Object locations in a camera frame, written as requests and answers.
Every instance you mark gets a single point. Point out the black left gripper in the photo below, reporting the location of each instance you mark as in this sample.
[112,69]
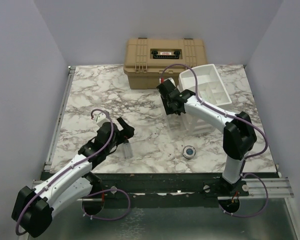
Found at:
[127,133]

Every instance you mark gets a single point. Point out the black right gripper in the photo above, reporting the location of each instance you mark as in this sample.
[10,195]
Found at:
[167,110]

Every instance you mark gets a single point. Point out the black cap clear bottle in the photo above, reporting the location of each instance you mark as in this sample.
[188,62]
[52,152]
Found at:
[127,150]

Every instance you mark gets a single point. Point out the white plastic drawer organizer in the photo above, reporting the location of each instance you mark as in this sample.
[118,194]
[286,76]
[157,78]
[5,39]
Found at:
[210,88]

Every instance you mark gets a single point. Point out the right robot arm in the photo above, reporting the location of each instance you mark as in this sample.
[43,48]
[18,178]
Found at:
[239,135]

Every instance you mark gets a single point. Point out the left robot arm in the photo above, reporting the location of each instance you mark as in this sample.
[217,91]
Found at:
[36,207]

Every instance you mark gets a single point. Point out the tan plastic toolbox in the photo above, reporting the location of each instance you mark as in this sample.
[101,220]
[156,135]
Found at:
[143,72]

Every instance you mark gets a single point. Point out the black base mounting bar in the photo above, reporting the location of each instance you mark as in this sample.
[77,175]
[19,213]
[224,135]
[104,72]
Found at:
[150,190]

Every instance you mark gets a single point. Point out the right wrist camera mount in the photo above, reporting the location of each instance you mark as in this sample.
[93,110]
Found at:
[170,79]

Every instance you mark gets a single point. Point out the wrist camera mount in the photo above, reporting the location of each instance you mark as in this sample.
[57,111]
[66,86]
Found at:
[170,79]
[100,118]

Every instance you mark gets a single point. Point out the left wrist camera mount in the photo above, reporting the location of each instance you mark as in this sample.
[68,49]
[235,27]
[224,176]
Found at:
[100,118]

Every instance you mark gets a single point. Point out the black toolbox handle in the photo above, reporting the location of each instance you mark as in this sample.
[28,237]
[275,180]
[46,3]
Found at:
[170,55]

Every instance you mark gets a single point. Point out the right aluminium extrusion rail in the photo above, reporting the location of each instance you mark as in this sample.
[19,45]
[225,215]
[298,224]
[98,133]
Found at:
[252,188]

